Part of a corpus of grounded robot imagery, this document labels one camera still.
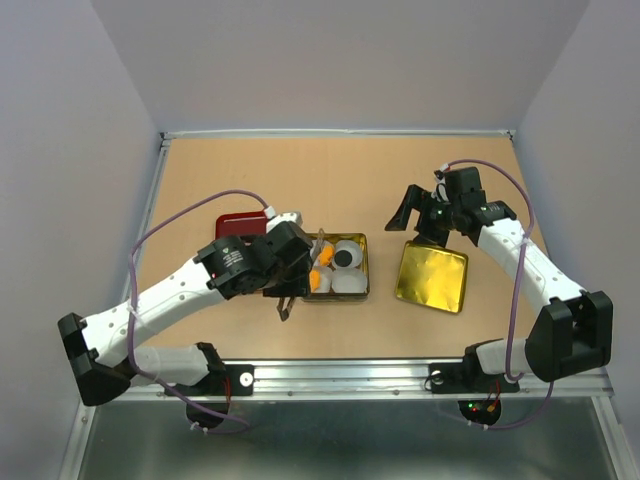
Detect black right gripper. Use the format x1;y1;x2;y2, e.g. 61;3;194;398
384;184;461;248

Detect orange fish cookie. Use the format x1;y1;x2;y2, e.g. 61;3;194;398
316;243;335;266
309;269;322;292

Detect metal tongs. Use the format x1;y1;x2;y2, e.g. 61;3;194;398
277;228;325;322

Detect black round cookie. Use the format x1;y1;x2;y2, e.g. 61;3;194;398
333;249;353;268

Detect gold tin lid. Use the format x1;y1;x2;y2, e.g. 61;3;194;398
395;241;468;314

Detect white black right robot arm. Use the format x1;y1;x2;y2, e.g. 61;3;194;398
385;159;613;390

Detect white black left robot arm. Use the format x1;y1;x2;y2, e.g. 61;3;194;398
57;220;313;406

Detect white paper cup back left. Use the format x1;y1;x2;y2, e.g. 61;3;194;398
311;239;335;267

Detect white paper cup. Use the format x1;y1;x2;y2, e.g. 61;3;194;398
331;268;368;294
332;240;364;269
311;239;335;267
311;266;333;294

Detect white paper cup front left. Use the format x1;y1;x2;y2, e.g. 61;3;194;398
311;266;333;294

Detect gold square tin box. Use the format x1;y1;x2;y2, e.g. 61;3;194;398
305;233;370;302

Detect white paper cup front right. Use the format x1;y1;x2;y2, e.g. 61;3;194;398
331;268;368;294

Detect white paper cup back right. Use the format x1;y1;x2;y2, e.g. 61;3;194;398
332;240;364;269

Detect red rectangular tray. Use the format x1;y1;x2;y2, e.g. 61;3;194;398
215;211;267;239

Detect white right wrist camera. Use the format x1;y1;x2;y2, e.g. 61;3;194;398
431;164;450;203

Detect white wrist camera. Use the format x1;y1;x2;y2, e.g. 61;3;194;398
431;164;450;203
270;211;303;226

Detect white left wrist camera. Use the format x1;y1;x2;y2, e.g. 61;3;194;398
270;211;303;226

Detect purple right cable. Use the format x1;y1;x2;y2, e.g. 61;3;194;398
437;158;554;432

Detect purple cable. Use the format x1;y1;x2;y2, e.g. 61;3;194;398
127;188;276;435
437;158;554;432

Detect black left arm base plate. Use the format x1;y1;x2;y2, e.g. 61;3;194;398
172;363;255;397

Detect aluminium front rail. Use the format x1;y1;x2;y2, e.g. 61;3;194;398
82;355;615;401

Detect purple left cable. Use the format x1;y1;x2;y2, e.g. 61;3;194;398
127;188;276;435

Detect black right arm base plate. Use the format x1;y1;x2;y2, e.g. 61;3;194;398
426;361;520;394

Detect aluminium table edge rail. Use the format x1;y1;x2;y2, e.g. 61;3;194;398
160;128;516;145

